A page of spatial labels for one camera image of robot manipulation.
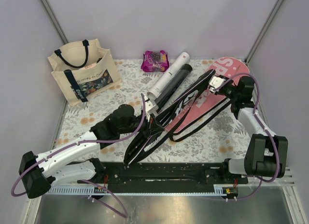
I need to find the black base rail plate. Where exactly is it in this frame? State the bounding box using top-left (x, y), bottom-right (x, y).
top-left (89, 158), bottom-right (248, 195)

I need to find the purple snack packet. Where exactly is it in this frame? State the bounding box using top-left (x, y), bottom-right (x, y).
top-left (140, 50), bottom-right (169, 72)

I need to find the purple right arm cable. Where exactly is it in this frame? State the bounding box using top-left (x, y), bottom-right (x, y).
top-left (217, 73), bottom-right (282, 203)

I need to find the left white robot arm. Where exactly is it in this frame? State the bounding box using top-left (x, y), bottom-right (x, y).
top-left (19, 96), bottom-right (158, 199)

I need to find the pink racket cover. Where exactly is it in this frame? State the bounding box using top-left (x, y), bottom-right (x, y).
top-left (166, 57), bottom-right (249, 142)

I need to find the black racket cover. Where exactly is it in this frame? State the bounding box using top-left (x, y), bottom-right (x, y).
top-left (124, 69), bottom-right (215, 166)

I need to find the floral patterned table mat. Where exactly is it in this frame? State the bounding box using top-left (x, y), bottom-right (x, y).
top-left (55, 60), bottom-right (251, 163)

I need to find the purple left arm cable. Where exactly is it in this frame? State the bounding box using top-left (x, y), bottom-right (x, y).
top-left (11, 95), bottom-right (152, 219)

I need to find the beige canvas tote bag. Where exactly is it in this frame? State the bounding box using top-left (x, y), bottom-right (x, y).
top-left (48, 39), bottom-right (122, 106)

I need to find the white shuttlecock tube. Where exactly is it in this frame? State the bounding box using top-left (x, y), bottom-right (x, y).
top-left (147, 52), bottom-right (190, 100)

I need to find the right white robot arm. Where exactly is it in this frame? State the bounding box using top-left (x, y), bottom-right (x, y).
top-left (209, 73), bottom-right (288, 183)

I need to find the black shuttlecock tube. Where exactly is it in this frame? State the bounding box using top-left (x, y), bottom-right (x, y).
top-left (155, 64), bottom-right (193, 107)

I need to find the white cable duct strip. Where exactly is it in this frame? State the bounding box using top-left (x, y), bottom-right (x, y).
top-left (46, 185), bottom-right (228, 198)

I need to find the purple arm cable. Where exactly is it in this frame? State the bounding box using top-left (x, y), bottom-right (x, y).
top-left (11, 95), bottom-right (152, 219)
top-left (217, 73), bottom-right (282, 203)

